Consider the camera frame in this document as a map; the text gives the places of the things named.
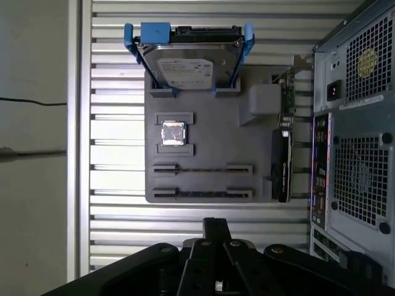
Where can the dark RAM stick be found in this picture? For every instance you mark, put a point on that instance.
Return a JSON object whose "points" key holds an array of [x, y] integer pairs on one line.
{"points": [[200, 169], [200, 195]]}

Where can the silver CPU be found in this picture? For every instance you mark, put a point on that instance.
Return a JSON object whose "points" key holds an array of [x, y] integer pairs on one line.
{"points": [[174, 134]]}

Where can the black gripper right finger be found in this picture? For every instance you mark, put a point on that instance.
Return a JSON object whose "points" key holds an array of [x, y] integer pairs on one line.
{"points": [[296, 271]]}

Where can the green graphics card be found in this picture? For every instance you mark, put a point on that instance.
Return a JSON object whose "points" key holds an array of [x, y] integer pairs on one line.
{"points": [[282, 166]]}

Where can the black open PC case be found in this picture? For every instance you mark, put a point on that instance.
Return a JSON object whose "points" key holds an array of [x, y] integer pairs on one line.
{"points": [[361, 121]]}

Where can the hard disk in blue carrier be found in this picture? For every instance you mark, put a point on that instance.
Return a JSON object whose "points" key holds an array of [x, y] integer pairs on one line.
{"points": [[185, 71]]}

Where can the grey power supply unit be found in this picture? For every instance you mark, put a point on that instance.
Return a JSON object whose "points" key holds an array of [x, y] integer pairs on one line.
{"points": [[334, 74]]}

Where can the grey parts rack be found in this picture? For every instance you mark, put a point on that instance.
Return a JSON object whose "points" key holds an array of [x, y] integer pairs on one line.
{"points": [[216, 138]]}

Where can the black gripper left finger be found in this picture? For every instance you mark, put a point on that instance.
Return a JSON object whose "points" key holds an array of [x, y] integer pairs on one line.
{"points": [[148, 271]]}

